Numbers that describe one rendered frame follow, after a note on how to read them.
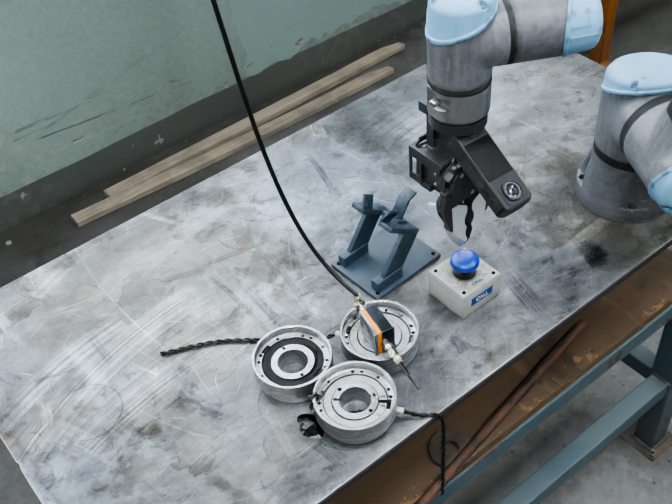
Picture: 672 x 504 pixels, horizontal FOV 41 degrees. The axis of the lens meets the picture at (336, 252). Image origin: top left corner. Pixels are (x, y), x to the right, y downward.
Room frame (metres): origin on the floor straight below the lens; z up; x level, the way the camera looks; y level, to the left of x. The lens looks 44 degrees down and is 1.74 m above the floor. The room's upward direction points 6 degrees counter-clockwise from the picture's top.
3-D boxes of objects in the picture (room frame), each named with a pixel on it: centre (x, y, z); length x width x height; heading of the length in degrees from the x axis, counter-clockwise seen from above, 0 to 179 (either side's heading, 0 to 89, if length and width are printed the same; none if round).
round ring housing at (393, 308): (0.76, -0.05, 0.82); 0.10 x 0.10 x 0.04
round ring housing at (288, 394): (0.73, 0.07, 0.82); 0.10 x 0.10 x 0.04
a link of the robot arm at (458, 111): (0.86, -0.16, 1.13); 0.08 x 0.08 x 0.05
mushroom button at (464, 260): (0.85, -0.17, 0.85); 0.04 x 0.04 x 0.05
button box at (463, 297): (0.85, -0.18, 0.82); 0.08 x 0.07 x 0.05; 124
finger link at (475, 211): (0.88, -0.17, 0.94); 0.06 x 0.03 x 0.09; 34
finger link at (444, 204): (0.84, -0.15, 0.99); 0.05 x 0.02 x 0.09; 124
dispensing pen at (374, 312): (0.73, -0.05, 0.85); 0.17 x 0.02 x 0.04; 22
